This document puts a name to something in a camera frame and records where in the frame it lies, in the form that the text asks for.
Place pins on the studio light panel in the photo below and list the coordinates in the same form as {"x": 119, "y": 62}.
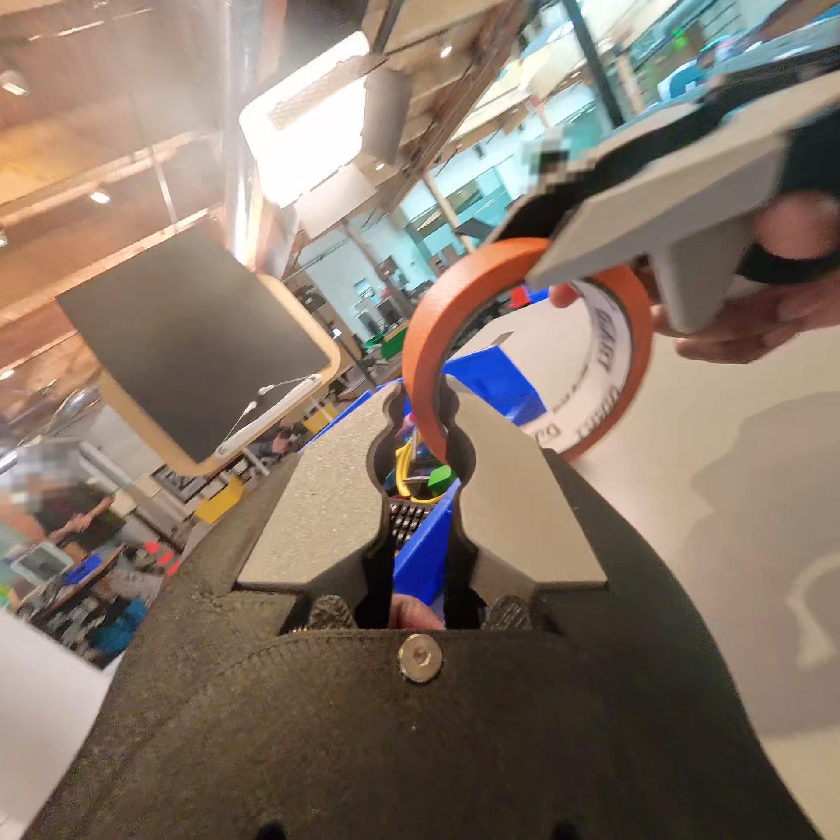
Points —
{"x": 309, "y": 125}

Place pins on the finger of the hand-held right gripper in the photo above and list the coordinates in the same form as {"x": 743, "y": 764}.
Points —
{"x": 630, "y": 158}
{"x": 683, "y": 197}

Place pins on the person's right hand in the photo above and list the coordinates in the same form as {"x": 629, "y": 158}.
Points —
{"x": 788, "y": 315}

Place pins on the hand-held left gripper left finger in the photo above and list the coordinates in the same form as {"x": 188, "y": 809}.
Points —
{"x": 315, "y": 525}

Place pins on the green plastic block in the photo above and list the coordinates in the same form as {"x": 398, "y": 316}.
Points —
{"x": 441, "y": 477}

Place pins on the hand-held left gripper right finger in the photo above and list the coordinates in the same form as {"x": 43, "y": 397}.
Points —
{"x": 532, "y": 525}

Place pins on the black remote control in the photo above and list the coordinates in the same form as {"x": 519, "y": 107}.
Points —
{"x": 404, "y": 525}

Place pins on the orange tape roll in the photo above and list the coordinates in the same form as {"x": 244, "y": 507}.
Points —
{"x": 446, "y": 295}

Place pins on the blue plastic bin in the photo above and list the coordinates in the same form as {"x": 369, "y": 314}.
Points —
{"x": 492, "y": 381}

